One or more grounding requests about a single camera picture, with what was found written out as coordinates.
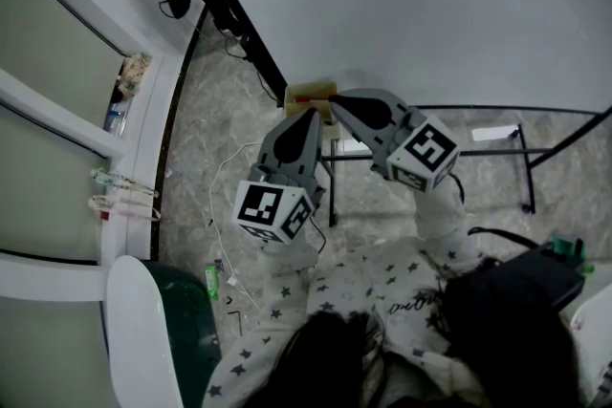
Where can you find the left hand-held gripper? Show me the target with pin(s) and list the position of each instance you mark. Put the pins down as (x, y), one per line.
(282, 177)

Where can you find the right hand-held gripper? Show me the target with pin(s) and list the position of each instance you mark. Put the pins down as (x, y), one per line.
(411, 143)

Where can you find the cream pen holder box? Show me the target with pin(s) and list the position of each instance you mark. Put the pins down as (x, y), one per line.
(299, 109)

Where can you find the person's left forearm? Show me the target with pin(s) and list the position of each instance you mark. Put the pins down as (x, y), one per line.
(289, 258)

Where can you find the person's right forearm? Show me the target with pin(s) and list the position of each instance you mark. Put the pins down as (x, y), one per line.
(437, 215)

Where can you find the white paper sheet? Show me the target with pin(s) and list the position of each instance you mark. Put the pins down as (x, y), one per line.
(495, 132)

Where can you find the green packet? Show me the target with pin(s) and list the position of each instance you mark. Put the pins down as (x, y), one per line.
(212, 282)

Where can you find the person's star-print pajamas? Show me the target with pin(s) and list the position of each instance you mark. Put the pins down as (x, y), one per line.
(354, 291)

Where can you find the black allen key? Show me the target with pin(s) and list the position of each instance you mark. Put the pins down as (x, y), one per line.
(237, 322)

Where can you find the dark green chair seat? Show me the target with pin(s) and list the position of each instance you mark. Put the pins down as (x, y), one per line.
(189, 320)

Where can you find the clear plastic bottle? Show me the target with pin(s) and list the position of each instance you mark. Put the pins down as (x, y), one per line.
(116, 117)

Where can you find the pile of snack packets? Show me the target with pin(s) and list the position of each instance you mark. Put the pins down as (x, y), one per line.
(134, 74)

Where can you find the black case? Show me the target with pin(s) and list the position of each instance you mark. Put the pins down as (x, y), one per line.
(540, 274)

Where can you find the green plastic item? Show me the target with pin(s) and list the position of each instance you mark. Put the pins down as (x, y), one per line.
(564, 248)

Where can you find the white chair back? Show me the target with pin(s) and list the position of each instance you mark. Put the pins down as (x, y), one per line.
(136, 329)

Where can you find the white rounded chair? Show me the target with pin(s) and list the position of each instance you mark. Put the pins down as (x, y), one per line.
(595, 329)

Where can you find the black metal table frame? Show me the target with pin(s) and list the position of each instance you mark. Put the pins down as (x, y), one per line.
(528, 167)

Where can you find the white window frame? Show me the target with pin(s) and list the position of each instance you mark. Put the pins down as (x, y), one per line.
(138, 119)

